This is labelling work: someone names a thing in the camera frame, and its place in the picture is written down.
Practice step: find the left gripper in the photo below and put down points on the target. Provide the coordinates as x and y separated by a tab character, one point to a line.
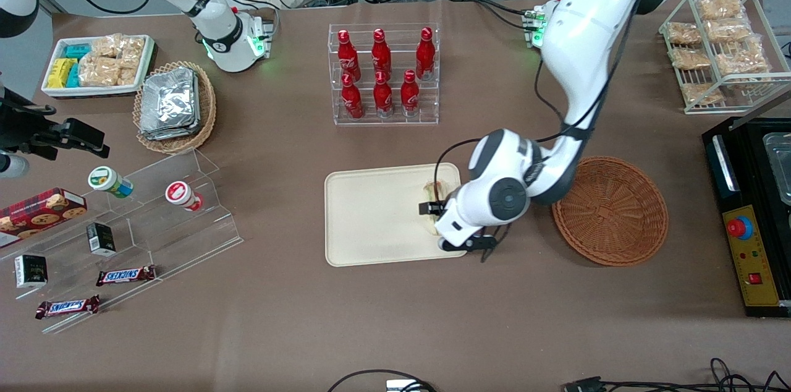
428	208

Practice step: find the triangular sandwich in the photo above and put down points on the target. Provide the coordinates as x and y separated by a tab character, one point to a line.
432	189

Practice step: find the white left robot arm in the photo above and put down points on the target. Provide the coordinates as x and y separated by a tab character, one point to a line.
587	39

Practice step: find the white rectangular snack tray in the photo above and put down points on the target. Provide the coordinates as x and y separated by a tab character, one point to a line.
93	91

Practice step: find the beige plastic tray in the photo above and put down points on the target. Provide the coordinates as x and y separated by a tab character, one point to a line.
371	219

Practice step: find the light wicker basket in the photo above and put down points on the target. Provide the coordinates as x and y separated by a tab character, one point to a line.
207	107

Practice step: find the brown wicker basket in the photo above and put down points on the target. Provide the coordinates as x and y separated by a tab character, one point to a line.
612	219

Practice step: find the green lid cup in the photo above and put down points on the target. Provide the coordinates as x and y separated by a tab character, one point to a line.
102	178

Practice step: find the yellow snack pack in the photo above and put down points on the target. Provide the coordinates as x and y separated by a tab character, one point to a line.
65	65
59	80

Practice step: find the teal snack pack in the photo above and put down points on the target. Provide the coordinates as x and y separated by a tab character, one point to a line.
73	75
77	51

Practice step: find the clear rice cracker pack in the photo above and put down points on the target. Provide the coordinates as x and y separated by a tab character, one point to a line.
128	73
106	47
99	72
133	49

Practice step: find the silver foil pack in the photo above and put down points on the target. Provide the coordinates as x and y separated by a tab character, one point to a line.
170	135
168	98

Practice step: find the red tartan cookie box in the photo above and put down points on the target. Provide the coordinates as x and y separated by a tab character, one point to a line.
37	213

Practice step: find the small black box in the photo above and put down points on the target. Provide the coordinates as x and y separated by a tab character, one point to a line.
101	239
31	271

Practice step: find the red lid cup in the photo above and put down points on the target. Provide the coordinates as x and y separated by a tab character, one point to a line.
178	193

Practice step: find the red cola bottle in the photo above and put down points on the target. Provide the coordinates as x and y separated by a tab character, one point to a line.
383	98
410	95
425	55
352	101
348	58
381	55

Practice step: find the clear acrylic stepped shelf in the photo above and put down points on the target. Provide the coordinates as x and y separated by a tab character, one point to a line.
185	237

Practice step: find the snickers chocolate bar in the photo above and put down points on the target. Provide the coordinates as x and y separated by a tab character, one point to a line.
67	307
125	276

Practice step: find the clear acrylic bottle rack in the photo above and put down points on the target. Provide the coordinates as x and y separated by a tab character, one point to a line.
395	39

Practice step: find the small white device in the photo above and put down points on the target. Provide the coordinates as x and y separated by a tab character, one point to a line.
401	386

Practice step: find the bagged fried snack pack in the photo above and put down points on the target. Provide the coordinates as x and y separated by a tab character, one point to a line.
744	58
721	7
728	30
690	59
701	93
684	34

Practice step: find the red emergency stop button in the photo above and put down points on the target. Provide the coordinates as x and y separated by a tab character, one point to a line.
738	228

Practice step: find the black machine with yellow panel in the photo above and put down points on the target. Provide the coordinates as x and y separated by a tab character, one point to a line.
757	268

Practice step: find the grey metal bar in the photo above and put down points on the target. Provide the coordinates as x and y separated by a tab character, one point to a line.
763	109

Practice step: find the clear plastic container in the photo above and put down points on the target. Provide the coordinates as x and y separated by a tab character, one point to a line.
780	169

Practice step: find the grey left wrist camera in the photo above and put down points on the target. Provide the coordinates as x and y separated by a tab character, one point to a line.
476	242

